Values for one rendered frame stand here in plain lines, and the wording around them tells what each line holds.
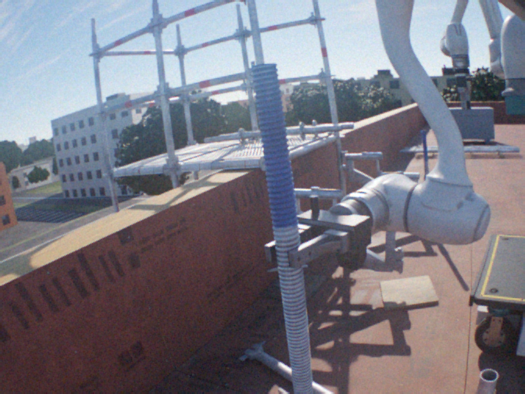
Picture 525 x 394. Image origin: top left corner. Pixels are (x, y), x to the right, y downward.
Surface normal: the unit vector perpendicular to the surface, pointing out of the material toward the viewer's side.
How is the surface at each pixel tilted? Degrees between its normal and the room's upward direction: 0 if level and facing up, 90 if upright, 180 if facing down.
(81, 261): 90
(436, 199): 70
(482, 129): 90
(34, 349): 90
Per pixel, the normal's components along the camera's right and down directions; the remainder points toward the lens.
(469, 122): -0.48, 0.27
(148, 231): 0.87, 0.00
